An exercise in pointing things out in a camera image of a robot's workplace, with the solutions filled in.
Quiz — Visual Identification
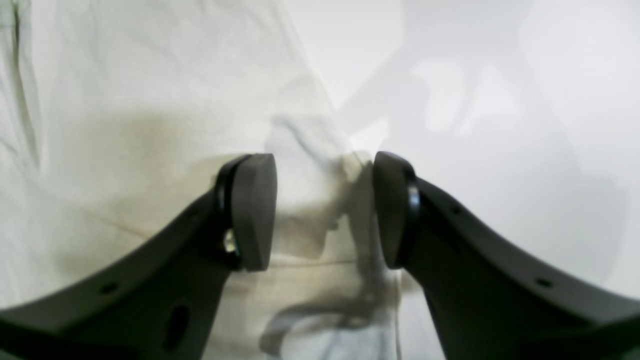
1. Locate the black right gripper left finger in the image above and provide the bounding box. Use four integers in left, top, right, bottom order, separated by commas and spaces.
1, 153, 278, 360

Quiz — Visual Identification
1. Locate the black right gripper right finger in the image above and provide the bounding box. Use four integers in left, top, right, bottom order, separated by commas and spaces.
372, 152, 640, 360

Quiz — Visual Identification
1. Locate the light grey T-shirt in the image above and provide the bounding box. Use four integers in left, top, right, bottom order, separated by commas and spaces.
0, 0, 446, 360

